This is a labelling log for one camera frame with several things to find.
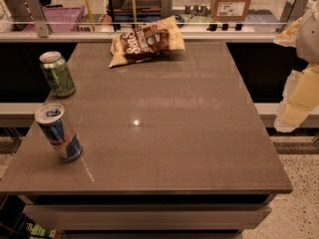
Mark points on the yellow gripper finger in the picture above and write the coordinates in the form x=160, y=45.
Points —
x=290, y=36
x=300, y=98

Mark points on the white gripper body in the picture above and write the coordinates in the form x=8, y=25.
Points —
x=308, y=39

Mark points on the blue silver redbull can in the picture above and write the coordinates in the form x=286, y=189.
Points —
x=52, y=120

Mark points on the brown chip bag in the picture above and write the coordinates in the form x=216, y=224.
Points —
x=146, y=42

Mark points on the green soda can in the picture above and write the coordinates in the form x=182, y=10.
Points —
x=57, y=74

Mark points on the cardboard box with label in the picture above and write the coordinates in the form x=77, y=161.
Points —
x=229, y=10

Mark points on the grey table drawer front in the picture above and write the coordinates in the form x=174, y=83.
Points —
x=125, y=218

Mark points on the yellow pole right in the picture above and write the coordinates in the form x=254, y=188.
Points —
x=134, y=13

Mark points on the yellow pole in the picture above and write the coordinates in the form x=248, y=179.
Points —
x=88, y=6
x=134, y=13

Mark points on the yellow pole left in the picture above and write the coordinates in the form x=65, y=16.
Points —
x=88, y=6

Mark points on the purple plastic crate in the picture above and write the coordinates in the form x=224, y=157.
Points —
x=64, y=19

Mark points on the green packet under table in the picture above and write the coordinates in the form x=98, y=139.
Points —
x=32, y=230

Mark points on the right metal railing bracket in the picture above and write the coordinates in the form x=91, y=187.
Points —
x=293, y=10

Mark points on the metal railing bracket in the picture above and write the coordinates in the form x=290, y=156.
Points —
x=293, y=10
x=42, y=28
x=165, y=8

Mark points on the middle metal railing bracket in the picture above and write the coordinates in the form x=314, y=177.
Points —
x=165, y=8

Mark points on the left metal railing bracket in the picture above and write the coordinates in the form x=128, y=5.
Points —
x=42, y=28

